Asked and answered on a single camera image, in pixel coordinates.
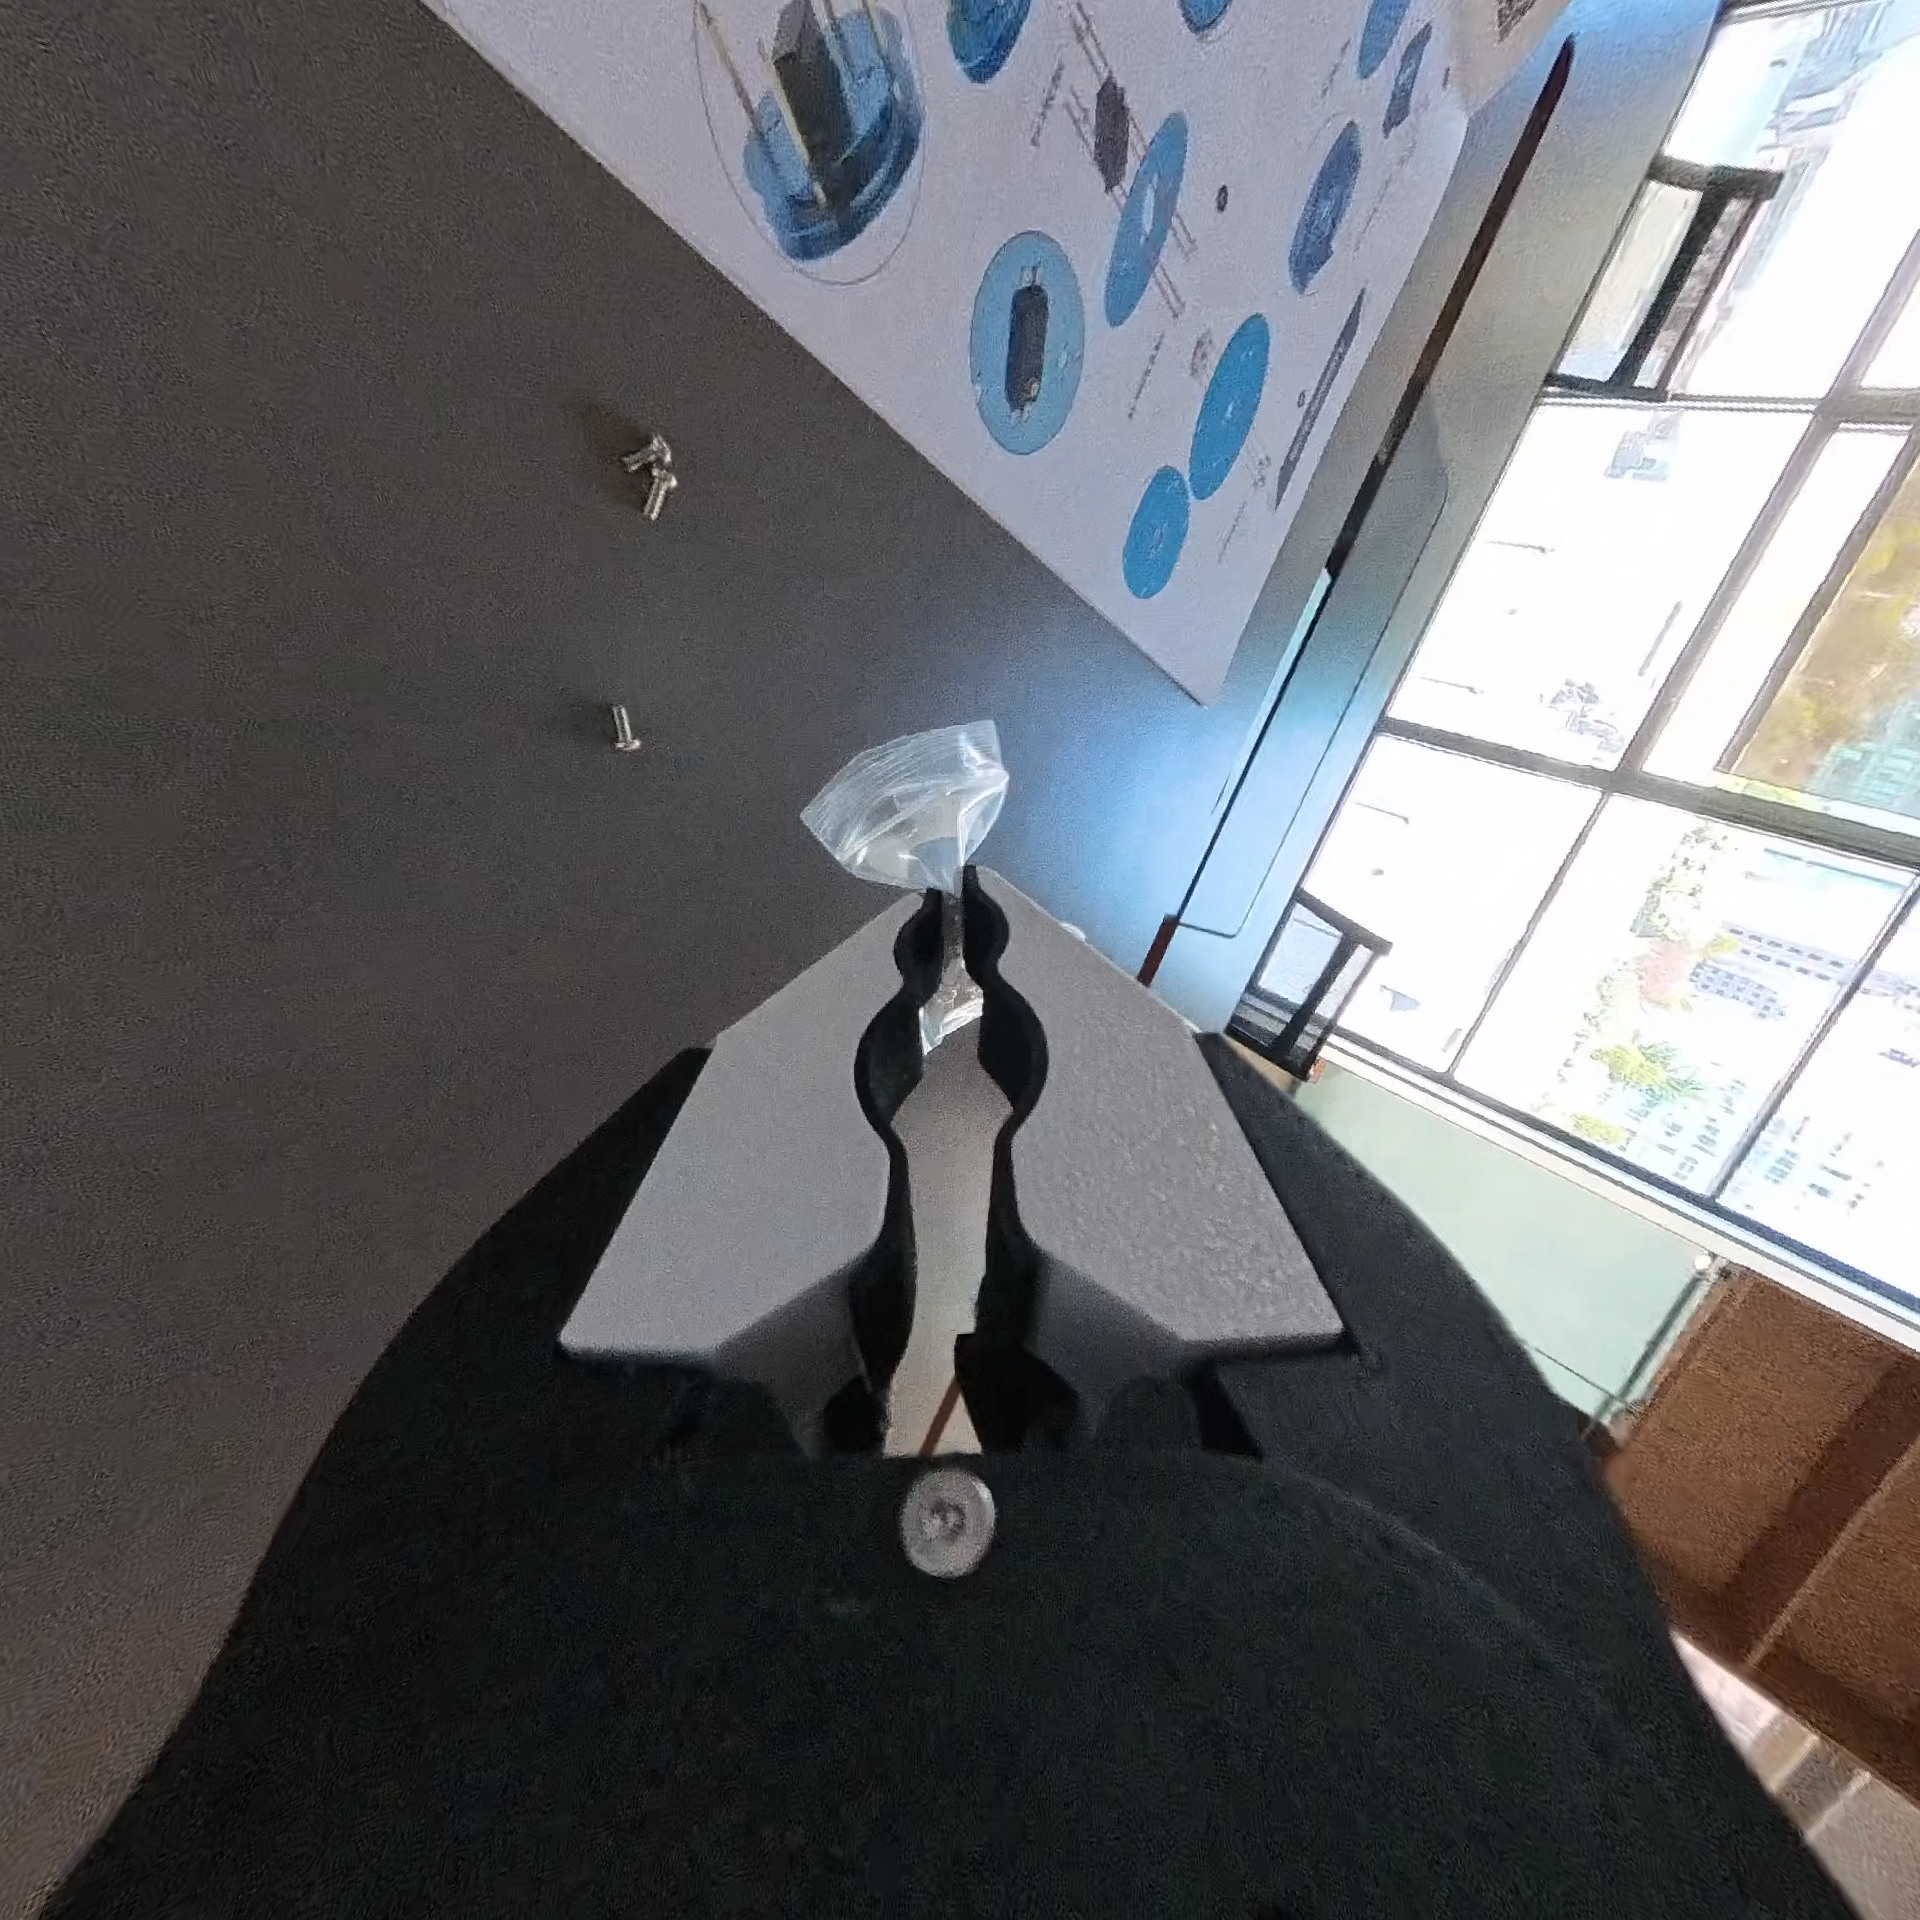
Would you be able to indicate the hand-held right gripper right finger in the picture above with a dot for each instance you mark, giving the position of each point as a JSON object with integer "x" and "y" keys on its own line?
{"x": 1170, "y": 1200}

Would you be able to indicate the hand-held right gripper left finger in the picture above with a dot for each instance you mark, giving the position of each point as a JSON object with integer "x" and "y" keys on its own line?
{"x": 720, "y": 1200}

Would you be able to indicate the small clear plastic bag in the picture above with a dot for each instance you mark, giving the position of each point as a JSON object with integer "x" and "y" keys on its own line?
{"x": 901, "y": 795}

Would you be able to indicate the black slat-back chair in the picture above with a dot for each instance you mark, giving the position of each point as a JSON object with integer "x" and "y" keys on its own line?
{"x": 1350, "y": 926}
{"x": 1725, "y": 183}

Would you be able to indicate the small silver screw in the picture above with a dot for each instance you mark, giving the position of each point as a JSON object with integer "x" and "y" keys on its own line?
{"x": 642, "y": 451}
{"x": 623, "y": 730}
{"x": 656, "y": 493}

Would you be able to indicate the wooden shelf unit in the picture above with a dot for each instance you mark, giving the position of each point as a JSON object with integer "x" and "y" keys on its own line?
{"x": 1770, "y": 1500}

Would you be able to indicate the large grid window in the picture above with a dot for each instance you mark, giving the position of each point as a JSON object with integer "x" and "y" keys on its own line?
{"x": 1650, "y": 674}

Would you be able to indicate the open instruction booklet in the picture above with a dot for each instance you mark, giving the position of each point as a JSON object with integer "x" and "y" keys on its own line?
{"x": 1081, "y": 375}

